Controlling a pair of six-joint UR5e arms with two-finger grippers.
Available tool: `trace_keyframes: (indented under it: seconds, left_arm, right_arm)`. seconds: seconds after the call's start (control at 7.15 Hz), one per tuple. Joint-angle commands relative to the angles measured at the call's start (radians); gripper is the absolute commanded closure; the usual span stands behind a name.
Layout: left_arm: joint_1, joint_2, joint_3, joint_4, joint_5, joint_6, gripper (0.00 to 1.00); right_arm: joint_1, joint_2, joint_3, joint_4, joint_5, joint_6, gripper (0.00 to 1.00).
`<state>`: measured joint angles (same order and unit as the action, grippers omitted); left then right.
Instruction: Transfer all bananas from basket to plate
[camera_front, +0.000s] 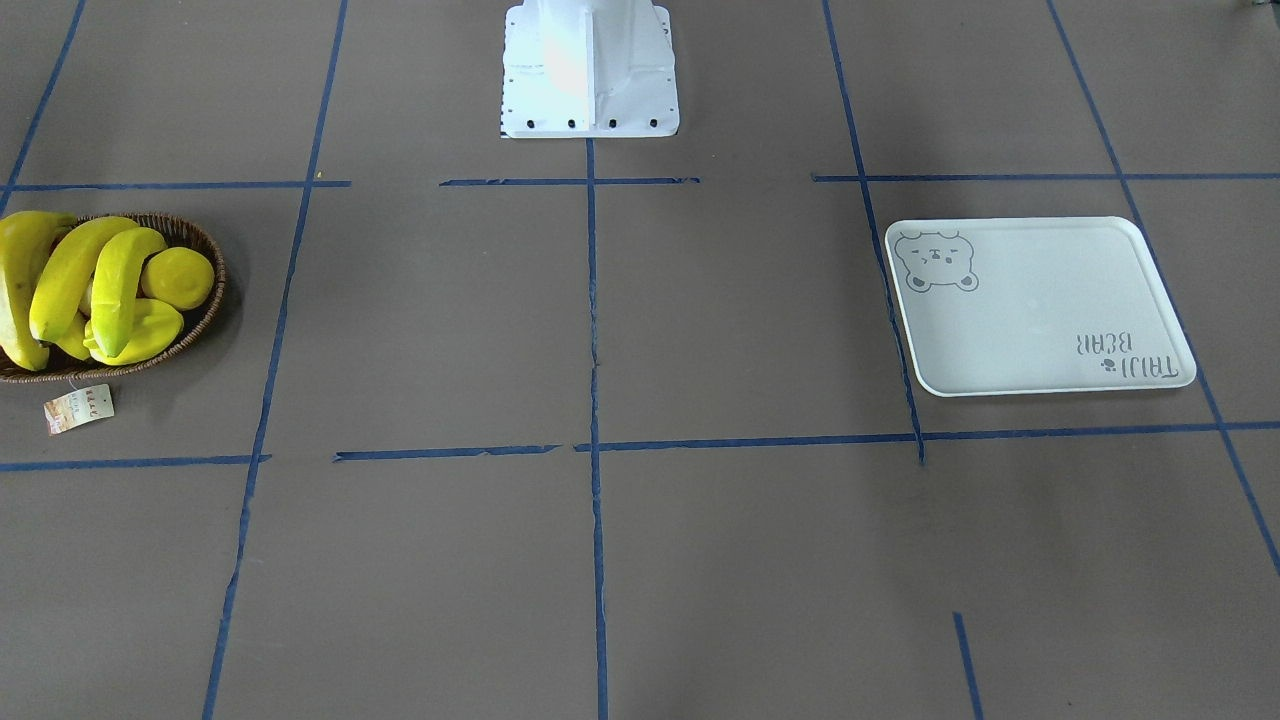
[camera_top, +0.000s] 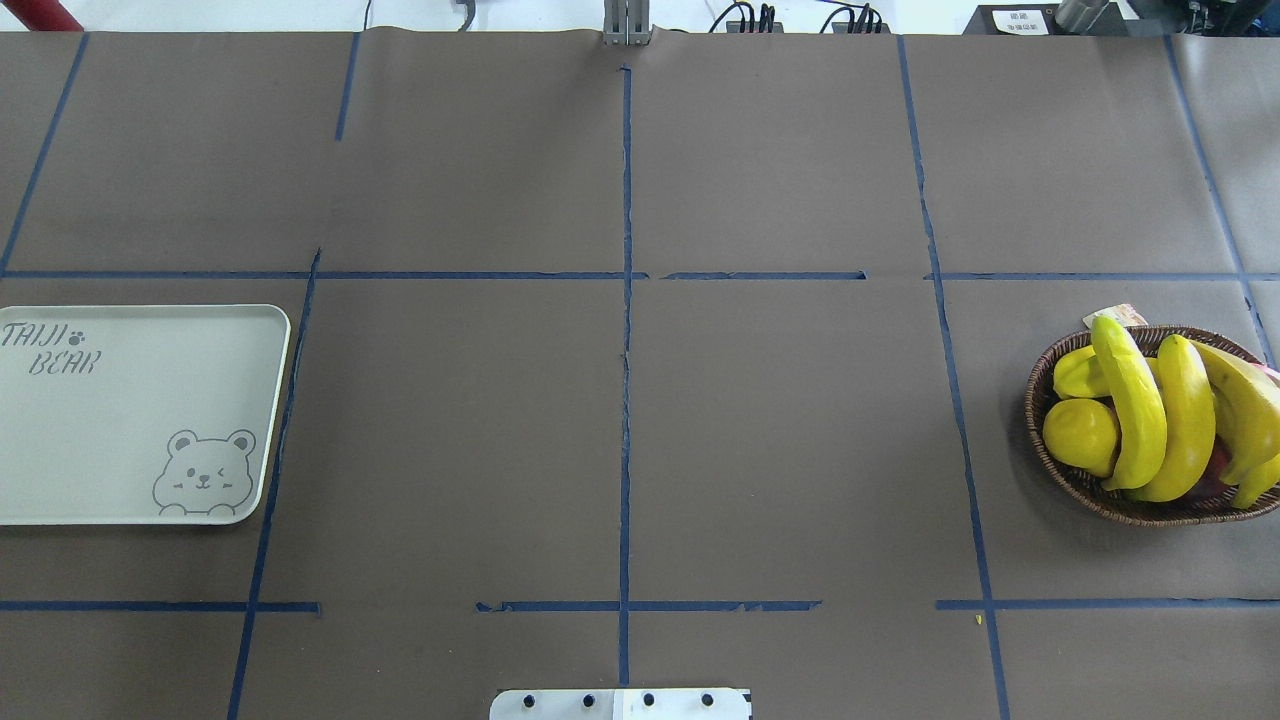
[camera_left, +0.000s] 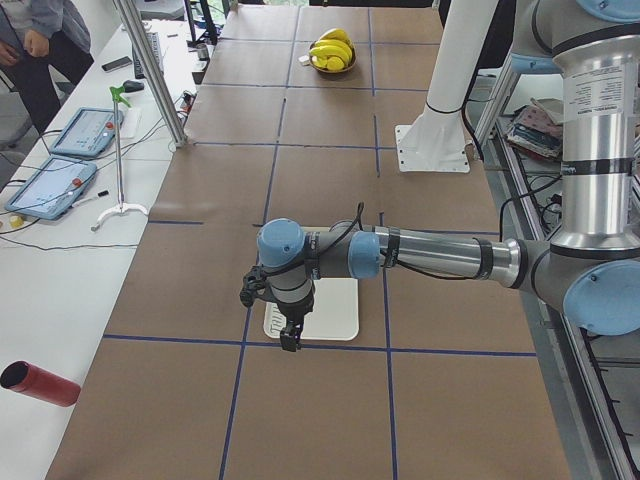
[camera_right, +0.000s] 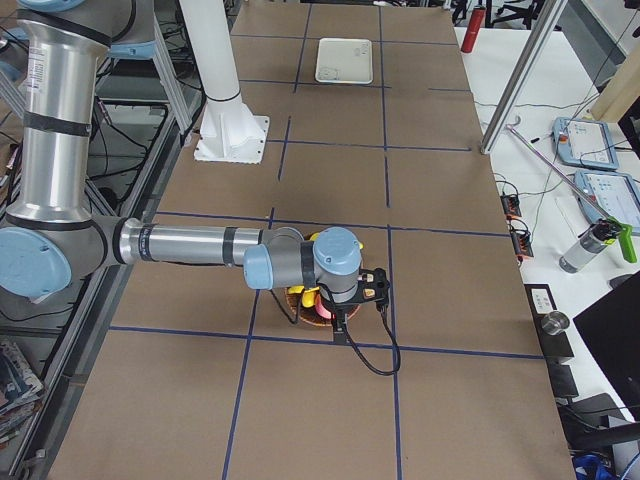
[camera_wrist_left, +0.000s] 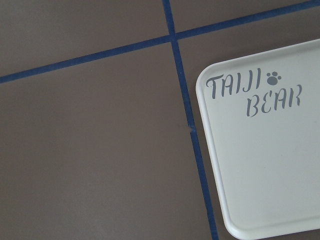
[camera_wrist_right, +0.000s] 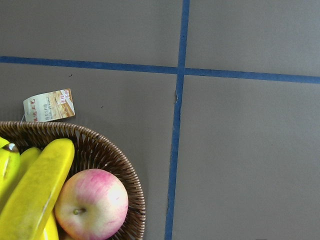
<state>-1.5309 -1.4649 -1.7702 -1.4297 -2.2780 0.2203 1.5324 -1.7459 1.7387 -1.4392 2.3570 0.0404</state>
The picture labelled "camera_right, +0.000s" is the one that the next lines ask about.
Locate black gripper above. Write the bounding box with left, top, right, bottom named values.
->
left=319, top=289, right=356, bottom=343

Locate long yellow banana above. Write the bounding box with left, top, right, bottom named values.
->
left=305, top=231, right=364, bottom=250

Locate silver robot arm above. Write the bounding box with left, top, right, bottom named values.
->
left=1, top=1, right=365, bottom=344

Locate brown wicker basket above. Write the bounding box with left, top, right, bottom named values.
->
left=284, top=286, right=333, bottom=327

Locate red pink apple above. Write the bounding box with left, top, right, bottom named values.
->
left=315, top=296, right=333, bottom=321

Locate small steel cup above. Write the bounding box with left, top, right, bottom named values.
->
left=540, top=310, right=571, bottom=336

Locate metal grabber stick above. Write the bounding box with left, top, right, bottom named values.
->
left=505, top=124, right=614, bottom=221

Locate white bear tray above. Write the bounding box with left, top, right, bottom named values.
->
left=315, top=38, right=373, bottom=85

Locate lower blue teach pendant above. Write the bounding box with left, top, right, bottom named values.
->
left=574, top=169, right=639, bottom=236

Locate blue teach pendant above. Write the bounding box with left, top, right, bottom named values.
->
left=574, top=169, right=639, bottom=236
left=552, top=117, right=619, bottom=171

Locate upper blue teach pendant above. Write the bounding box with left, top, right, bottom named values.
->
left=552, top=117, right=619, bottom=171

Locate magazine stack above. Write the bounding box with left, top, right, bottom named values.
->
left=1, top=337, right=44, bottom=446

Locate red cylinder bottle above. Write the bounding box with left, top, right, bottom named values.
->
left=460, top=4, right=486, bottom=54

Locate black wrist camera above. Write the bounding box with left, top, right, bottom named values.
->
left=360, top=268, right=391, bottom=311

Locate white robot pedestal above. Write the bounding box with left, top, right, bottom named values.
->
left=180, top=0, right=270, bottom=164

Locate clear bottle green handle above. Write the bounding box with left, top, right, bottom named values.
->
left=559, top=218, right=637, bottom=274

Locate aluminium frame post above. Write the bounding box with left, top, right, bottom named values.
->
left=480, top=0, right=568, bottom=155

